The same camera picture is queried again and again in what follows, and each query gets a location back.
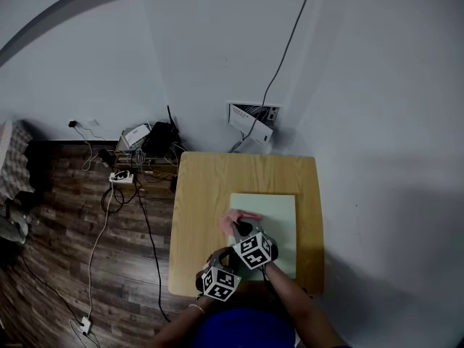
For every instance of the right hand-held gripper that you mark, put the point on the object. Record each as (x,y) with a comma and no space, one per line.
(253,250)

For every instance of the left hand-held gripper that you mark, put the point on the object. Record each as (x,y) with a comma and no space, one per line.
(219,283)

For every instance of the pink cloth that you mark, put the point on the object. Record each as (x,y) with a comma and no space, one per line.
(228,221)

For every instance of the light green board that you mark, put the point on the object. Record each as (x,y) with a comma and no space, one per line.
(275,216)

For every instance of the person's left forearm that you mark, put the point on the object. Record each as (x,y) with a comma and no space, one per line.
(181,328)

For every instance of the person's right forearm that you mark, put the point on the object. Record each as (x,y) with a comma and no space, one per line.
(301,303)

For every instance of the checkered cloth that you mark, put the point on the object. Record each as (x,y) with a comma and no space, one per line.
(14,161)

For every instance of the person's blue shirt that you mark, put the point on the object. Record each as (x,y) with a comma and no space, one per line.
(243,330)

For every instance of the black router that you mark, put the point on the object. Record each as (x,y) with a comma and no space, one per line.
(159,140)

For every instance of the white power strip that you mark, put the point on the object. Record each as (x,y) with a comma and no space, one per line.
(122,177)

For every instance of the wooden crate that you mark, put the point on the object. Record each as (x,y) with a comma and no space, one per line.
(128,161)

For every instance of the white router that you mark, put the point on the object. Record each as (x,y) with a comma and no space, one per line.
(135,135)

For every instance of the small white adapter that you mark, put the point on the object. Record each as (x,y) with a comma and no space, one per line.
(86,325)

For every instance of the white wall box cover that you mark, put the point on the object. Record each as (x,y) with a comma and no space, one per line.
(253,129)

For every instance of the white wall socket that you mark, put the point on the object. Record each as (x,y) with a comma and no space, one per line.
(94,122)

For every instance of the black wall plug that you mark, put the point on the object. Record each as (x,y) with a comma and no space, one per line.
(72,124)

